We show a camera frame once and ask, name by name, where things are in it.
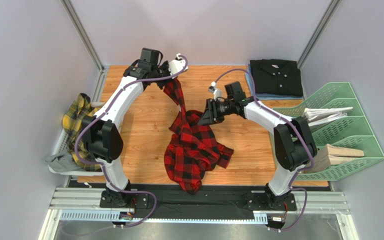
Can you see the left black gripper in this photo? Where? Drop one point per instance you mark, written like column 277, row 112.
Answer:
column 161, row 85

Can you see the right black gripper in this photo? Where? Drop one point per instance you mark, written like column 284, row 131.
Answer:
column 213, row 111

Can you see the red black plaid shirt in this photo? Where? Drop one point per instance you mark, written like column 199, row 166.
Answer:
column 193, row 149

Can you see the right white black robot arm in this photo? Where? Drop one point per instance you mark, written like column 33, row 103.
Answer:
column 293, row 141

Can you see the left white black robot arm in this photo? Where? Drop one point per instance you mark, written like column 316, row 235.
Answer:
column 99, row 141

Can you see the white paper stack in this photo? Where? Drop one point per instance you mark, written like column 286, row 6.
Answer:
column 321, row 116

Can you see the folded black shirt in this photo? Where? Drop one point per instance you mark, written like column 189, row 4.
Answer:
column 269, row 73

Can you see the yellow plaid shirt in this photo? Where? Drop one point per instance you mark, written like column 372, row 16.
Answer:
column 71, row 122

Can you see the wooden block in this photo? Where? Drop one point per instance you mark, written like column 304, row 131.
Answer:
column 330, row 155

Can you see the white plastic basket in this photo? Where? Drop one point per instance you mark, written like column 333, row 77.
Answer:
column 66, row 149

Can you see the grey shirt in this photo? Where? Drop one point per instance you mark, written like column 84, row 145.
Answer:
column 62, row 162

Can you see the green file organizer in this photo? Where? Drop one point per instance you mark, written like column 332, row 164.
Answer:
column 352, row 131

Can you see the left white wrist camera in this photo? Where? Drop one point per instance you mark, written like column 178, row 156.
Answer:
column 178, row 65

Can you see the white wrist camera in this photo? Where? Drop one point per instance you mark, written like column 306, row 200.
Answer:
column 217, row 93
column 178, row 65

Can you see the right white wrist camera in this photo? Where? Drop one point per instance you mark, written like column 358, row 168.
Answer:
column 217, row 93

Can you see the left aluminium corner post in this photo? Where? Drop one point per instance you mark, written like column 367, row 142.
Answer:
column 77, row 23

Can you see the aluminium corner post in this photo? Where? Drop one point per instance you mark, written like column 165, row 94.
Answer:
column 77, row 23
column 318, row 31

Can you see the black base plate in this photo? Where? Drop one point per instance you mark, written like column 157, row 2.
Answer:
column 211, row 202

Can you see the right aluminium corner post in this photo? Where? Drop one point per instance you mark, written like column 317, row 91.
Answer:
column 318, row 31

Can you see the aluminium rail frame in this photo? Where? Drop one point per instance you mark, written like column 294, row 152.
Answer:
column 74, row 215

